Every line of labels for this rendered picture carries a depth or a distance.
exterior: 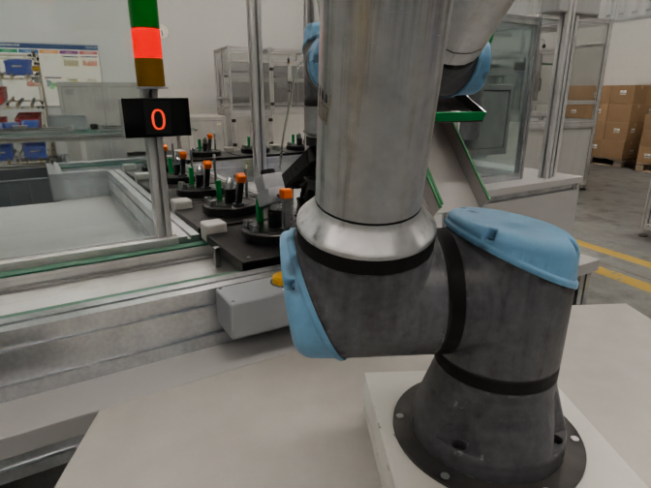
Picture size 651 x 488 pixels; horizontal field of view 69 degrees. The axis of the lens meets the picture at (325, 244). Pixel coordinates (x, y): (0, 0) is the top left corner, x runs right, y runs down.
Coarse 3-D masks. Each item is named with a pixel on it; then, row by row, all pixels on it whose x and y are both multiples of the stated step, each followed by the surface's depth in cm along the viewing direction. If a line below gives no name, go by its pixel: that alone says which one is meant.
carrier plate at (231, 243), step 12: (228, 228) 103; (204, 240) 100; (216, 240) 95; (228, 240) 95; (240, 240) 95; (228, 252) 88; (240, 252) 88; (252, 252) 88; (264, 252) 88; (276, 252) 88; (240, 264) 83; (252, 264) 84; (264, 264) 85
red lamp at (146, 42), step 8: (136, 32) 85; (144, 32) 85; (152, 32) 85; (136, 40) 85; (144, 40) 85; (152, 40) 85; (160, 40) 87; (136, 48) 86; (144, 48) 85; (152, 48) 86; (160, 48) 87; (136, 56) 86; (144, 56) 86; (152, 56) 86; (160, 56) 87
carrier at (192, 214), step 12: (216, 180) 119; (228, 180) 116; (216, 192) 121; (228, 192) 116; (180, 204) 120; (192, 204) 125; (204, 204) 116; (216, 204) 114; (228, 204) 116; (240, 204) 113; (252, 204) 116; (180, 216) 115; (192, 216) 113; (204, 216) 113; (216, 216) 113; (228, 216) 112; (240, 216) 113; (252, 216) 113; (264, 216) 113; (192, 228) 108
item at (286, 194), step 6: (282, 192) 90; (288, 192) 90; (282, 198) 91; (288, 198) 91; (282, 204) 91; (288, 204) 91; (282, 210) 92; (288, 210) 92; (282, 216) 92; (288, 216) 92; (282, 222) 93; (288, 222) 92
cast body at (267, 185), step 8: (272, 168) 95; (264, 176) 93; (272, 176) 94; (280, 176) 95; (256, 184) 97; (264, 184) 93; (272, 184) 94; (280, 184) 95; (264, 192) 94; (272, 192) 93; (264, 200) 94; (272, 200) 93; (280, 200) 93
